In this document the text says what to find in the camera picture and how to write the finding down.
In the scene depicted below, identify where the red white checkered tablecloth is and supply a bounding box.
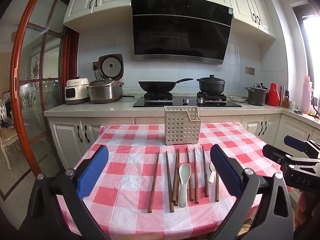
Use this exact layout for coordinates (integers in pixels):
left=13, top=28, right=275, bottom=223
left=56, top=122, right=285, bottom=240

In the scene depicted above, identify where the white ornate chair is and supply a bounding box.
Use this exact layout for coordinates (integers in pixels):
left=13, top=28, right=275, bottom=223
left=0, top=99, right=22, bottom=160

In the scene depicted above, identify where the red thermos jug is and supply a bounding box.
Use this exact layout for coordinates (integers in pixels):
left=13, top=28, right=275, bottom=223
left=267, top=83, right=280, bottom=107

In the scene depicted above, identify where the person's right hand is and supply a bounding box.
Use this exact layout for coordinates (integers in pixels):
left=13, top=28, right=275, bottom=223
left=294, top=189, right=320, bottom=229

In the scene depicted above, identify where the red wooden glass sliding door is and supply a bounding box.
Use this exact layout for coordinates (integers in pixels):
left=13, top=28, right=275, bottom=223
left=10, top=0, right=80, bottom=198

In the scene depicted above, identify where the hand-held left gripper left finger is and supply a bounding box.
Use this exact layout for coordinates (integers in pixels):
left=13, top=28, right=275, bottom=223
left=19, top=144, right=110, bottom=240

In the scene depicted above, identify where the steel rice cooker open lid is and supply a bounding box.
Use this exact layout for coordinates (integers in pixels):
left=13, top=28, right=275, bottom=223
left=88, top=54, right=125, bottom=104

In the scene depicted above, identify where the black wok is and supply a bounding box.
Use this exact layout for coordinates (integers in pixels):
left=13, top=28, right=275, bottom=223
left=138, top=78, right=194, bottom=93

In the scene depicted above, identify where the black lidded cooking pot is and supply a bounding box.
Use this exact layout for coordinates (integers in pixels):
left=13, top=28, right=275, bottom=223
left=197, top=74, right=225, bottom=93

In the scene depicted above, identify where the white stone kitchen countertop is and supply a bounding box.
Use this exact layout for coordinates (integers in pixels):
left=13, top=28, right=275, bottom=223
left=44, top=96, right=320, bottom=124

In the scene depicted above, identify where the black glass gas stove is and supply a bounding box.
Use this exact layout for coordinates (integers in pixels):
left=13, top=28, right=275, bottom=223
left=133, top=91, right=243, bottom=108

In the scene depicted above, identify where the small white electric cooker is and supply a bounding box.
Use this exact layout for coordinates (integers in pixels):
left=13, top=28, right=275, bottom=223
left=65, top=77, right=90, bottom=105

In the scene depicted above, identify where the black glass range hood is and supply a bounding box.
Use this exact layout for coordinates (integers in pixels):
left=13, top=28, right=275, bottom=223
left=131, top=0, right=234, bottom=65

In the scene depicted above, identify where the kitchen window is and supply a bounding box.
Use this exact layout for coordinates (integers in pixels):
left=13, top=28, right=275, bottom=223
left=292, top=5, right=320, bottom=80

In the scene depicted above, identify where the pink water bottle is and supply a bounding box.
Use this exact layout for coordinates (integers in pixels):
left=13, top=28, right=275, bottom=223
left=301, top=75, right=312, bottom=114

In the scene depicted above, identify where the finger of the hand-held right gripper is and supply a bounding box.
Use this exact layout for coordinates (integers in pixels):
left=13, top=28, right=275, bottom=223
left=284, top=135, right=320, bottom=155
left=262, top=144, right=295, bottom=166

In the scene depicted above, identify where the small white ceramic spoon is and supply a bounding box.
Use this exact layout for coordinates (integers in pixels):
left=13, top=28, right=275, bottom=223
left=208, top=161, right=218, bottom=183

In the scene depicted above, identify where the large white ceramic spoon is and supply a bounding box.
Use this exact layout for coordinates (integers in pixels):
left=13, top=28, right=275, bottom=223
left=179, top=163, right=192, bottom=208

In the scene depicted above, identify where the white perforated utensil basket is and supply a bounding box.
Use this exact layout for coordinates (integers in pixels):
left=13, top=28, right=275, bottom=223
left=164, top=106, right=202, bottom=146

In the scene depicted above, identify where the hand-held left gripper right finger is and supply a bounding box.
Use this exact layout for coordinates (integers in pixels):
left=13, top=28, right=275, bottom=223
left=210, top=144, right=297, bottom=240

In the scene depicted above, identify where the grey stockpot with lid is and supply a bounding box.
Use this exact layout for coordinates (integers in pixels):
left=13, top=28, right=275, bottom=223
left=244, top=83, right=268, bottom=106

